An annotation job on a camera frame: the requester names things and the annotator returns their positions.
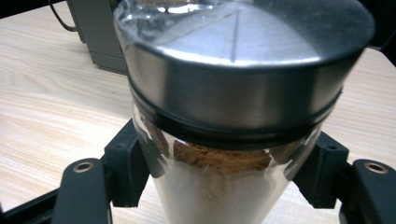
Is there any glass jar with powder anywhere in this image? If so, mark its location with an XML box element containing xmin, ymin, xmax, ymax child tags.
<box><xmin>132</xmin><ymin>102</ymin><xmax>323</xmax><ymax>224</ymax></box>

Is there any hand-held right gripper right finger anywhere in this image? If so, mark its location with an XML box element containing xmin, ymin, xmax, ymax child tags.
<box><xmin>292</xmin><ymin>132</ymin><xmax>350</xmax><ymax>210</ymax></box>

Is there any grey metal box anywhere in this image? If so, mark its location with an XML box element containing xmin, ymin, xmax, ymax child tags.
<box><xmin>65</xmin><ymin>0</ymin><xmax>129</xmax><ymax>75</ymax></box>

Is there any dark cable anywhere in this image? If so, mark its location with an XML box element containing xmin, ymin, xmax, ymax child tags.
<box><xmin>47</xmin><ymin>0</ymin><xmax>78</xmax><ymax>33</ymax></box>

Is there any metal jar lid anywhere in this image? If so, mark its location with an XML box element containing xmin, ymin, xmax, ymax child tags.
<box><xmin>113</xmin><ymin>0</ymin><xmax>376</xmax><ymax>151</ymax></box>

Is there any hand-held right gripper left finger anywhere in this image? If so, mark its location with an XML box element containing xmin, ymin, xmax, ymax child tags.
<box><xmin>103</xmin><ymin>119</ymin><xmax>151</xmax><ymax>208</ymax></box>

